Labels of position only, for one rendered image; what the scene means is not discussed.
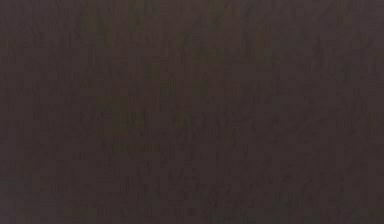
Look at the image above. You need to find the dark brown wooden panel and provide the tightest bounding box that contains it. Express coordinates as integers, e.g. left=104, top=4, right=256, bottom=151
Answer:
left=0, top=0, right=384, bottom=224

